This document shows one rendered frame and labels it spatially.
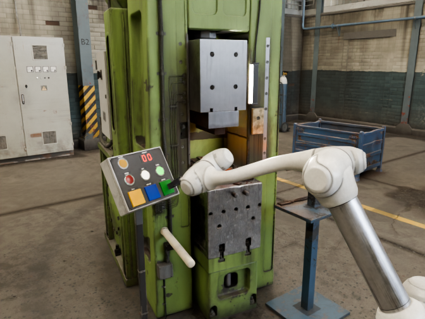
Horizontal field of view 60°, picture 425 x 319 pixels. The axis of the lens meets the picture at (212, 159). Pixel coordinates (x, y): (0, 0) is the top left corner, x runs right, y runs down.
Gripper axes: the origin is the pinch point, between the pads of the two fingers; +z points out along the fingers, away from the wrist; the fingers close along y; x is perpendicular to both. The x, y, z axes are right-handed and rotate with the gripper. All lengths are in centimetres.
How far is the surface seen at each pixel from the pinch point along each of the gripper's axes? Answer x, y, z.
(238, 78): 43, 53, -28
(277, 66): 48, 93, -34
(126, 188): 6.0, -23.1, 5.5
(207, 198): -13.1, 30.0, 10.7
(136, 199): -0.8, -20.7, 4.8
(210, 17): 82, 49, -31
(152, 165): 13.4, -3.1, 5.5
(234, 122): 22, 51, -14
